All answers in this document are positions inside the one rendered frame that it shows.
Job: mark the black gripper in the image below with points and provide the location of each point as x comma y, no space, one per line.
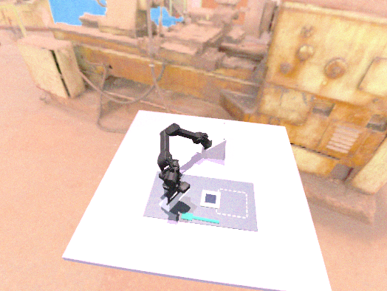
182,186

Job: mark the pale lavender flat mat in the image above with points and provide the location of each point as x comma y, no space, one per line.
233,203

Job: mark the white square tile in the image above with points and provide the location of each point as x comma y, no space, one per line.
210,199

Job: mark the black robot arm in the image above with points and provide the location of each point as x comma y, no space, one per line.
165,157

